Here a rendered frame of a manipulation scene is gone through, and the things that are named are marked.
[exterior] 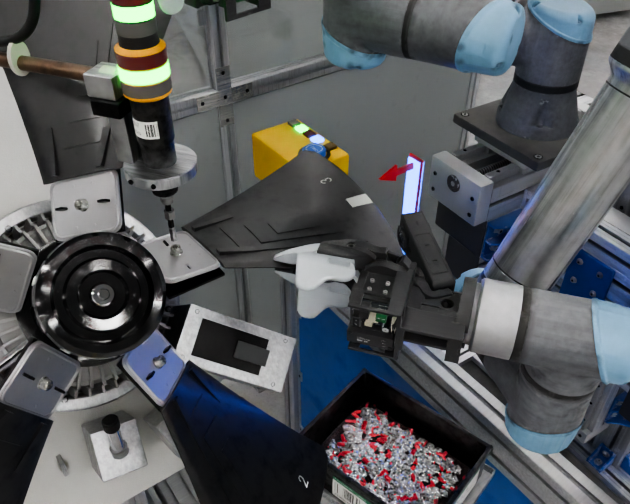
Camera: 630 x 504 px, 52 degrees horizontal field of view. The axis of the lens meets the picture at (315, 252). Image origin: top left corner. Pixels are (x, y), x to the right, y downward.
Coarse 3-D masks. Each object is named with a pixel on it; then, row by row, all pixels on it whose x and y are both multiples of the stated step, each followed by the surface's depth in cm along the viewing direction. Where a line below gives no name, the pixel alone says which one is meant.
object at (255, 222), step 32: (320, 160) 85; (256, 192) 79; (288, 192) 80; (320, 192) 80; (352, 192) 81; (192, 224) 74; (224, 224) 74; (256, 224) 74; (288, 224) 74; (320, 224) 75; (352, 224) 77; (384, 224) 79; (224, 256) 68; (256, 256) 69
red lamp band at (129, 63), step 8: (120, 56) 53; (144, 56) 53; (152, 56) 53; (160, 56) 54; (120, 64) 54; (128, 64) 54; (136, 64) 53; (144, 64) 54; (152, 64) 54; (160, 64) 54
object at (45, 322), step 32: (64, 256) 58; (96, 256) 60; (128, 256) 62; (32, 288) 59; (64, 288) 59; (128, 288) 61; (160, 288) 62; (32, 320) 66; (64, 320) 59; (96, 320) 59; (128, 320) 61; (160, 320) 62; (64, 352) 68; (96, 352) 59; (128, 352) 61
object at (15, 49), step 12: (36, 0) 55; (36, 12) 56; (24, 24) 57; (36, 24) 57; (0, 36) 59; (12, 36) 58; (24, 36) 58; (12, 48) 59; (24, 48) 60; (12, 60) 59; (24, 72) 61
